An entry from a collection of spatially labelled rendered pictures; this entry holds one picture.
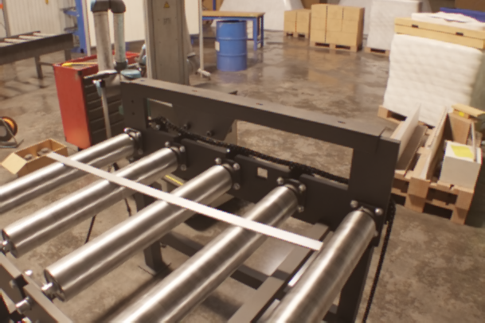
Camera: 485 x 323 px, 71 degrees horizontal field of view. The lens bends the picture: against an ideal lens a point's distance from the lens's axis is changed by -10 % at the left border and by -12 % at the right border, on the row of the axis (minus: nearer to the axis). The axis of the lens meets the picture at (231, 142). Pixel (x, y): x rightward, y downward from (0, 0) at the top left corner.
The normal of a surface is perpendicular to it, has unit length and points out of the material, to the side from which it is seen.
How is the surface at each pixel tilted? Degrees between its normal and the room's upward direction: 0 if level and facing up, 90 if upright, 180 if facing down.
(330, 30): 90
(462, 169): 90
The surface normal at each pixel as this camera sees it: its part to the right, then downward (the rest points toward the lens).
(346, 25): -0.50, 0.36
